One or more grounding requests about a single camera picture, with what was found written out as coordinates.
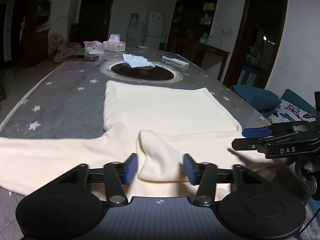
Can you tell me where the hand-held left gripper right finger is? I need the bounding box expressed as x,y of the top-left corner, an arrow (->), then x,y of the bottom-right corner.
183,154 -> 265,205

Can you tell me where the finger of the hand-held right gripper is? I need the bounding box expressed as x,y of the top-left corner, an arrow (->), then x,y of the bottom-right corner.
242,121 -> 312,138
232,136 -> 269,152

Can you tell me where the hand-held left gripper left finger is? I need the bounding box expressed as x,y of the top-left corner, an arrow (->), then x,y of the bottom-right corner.
57,153 -> 138,206

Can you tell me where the cream sweatshirt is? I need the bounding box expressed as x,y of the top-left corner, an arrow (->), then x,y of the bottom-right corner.
0,80 -> 278,203

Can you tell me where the person's right hand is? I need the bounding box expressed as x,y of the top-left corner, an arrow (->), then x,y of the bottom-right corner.
295,152 -> 320,194

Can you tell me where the blue cushion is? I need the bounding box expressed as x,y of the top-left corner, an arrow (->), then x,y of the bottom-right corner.
230,84 -> 280,112

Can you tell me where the butterfly print cushion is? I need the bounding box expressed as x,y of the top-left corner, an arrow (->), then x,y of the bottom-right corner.
269,99 -> 317,124

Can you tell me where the blue upholstered seat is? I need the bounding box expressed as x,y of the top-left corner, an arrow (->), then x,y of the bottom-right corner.
261,88 -> 317,120

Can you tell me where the blue plastic stool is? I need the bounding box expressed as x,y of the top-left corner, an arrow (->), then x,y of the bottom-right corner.
241,64 -> 260,85

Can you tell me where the dark wooden sideboard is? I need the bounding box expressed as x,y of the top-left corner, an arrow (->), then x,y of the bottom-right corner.
166,36 -> 230,80

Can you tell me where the round black induction cooker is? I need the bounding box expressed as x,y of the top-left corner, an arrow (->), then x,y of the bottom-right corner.
100,59 -> 183,82

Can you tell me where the grey star-print table cover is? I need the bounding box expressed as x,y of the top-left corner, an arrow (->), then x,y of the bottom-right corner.
0,47 -> 275,240

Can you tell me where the white remote control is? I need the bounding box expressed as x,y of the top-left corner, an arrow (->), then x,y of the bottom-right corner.
162,55 -> 190,67

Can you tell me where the white crumpled tissue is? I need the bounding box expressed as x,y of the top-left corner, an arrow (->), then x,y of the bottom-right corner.
122,53 -> 156,68

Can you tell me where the black smartphone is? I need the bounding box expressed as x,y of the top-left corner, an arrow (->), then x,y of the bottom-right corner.
66,54 -> 100,62

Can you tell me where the white tissue box pink print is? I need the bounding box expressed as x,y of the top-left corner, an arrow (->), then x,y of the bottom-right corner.
103,34 -> 126,52

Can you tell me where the built-in wooden shelf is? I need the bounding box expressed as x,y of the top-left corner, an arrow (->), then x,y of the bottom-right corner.
170,0 -> 220,45

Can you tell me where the white water dispenser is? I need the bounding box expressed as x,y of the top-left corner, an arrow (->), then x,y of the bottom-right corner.
126,25 -> 140,47

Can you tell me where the pink polka-dot play tent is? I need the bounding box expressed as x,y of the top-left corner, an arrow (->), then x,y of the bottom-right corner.
47,32 -> 83,63

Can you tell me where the white refrigerator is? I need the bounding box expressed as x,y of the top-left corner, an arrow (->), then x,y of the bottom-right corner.
145,10 -> 165,50

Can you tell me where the dark wooden door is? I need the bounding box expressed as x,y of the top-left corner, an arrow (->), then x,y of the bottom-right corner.
79,0 -> 116,44

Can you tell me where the dark wooden bookshelf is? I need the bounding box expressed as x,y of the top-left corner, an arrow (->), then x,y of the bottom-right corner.
24,0 -> 54,67

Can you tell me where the brown wooden door frame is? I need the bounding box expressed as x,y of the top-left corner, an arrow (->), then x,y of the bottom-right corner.
222,0 -> 295,89

